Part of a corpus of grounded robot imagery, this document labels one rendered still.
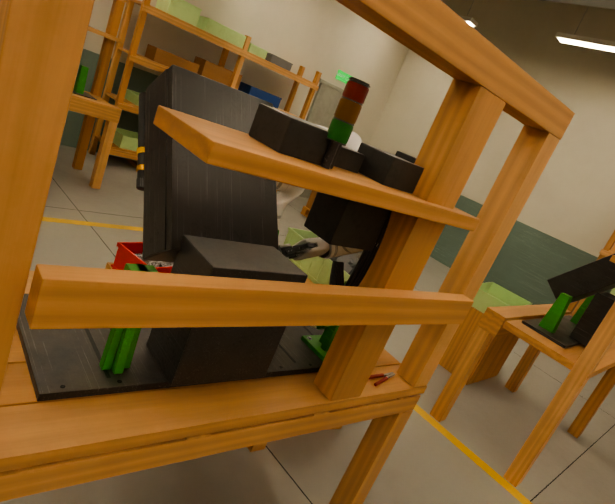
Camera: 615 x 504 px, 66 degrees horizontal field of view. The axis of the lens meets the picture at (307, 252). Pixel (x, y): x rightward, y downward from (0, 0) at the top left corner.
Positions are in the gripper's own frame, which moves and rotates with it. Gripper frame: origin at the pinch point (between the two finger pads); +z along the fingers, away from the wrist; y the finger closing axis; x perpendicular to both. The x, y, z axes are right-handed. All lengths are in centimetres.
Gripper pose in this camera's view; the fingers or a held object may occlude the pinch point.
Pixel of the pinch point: (284, 253)
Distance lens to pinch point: 151.9
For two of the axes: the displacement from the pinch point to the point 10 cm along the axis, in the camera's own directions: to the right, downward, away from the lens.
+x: 2.9, 9.4, -1.7
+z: -8.0, 1.4, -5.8
